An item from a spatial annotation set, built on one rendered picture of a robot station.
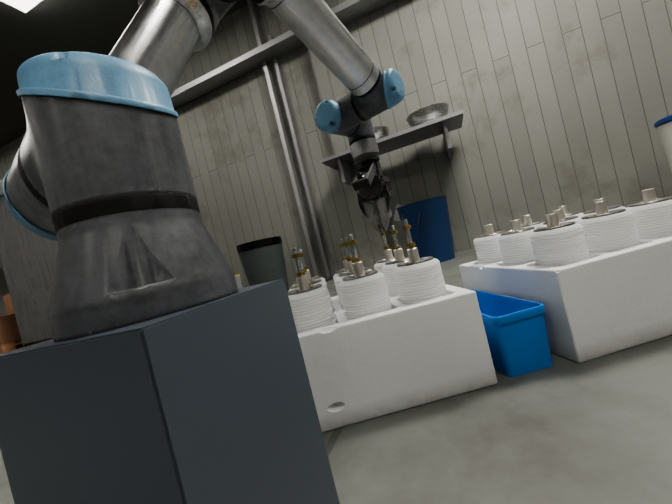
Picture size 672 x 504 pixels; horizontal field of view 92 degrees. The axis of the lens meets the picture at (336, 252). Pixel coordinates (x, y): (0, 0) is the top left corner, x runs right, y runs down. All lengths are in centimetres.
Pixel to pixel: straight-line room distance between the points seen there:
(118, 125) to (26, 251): 456
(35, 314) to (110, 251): 462
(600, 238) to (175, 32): 86
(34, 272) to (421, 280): 448
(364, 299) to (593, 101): 336
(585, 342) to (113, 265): 75
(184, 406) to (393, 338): 44
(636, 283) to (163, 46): 91
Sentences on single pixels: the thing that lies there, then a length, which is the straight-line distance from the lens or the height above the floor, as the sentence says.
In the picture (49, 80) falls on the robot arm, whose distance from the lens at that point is 36.
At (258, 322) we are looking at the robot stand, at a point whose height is 27.
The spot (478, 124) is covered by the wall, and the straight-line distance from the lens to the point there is 360.
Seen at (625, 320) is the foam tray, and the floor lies 5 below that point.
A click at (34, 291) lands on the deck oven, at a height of 65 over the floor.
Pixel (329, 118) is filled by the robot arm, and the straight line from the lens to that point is 86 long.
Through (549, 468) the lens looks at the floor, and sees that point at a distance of 54.
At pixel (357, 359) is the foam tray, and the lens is 63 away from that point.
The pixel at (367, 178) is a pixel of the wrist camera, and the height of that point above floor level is 47.
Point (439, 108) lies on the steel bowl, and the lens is 315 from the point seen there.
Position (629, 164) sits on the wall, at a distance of 378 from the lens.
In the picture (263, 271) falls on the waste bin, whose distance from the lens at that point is 317.
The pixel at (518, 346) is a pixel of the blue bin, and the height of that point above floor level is 6.
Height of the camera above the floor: 32
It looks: 1 degrees down
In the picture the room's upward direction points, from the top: 14 degrees counter-clockwise
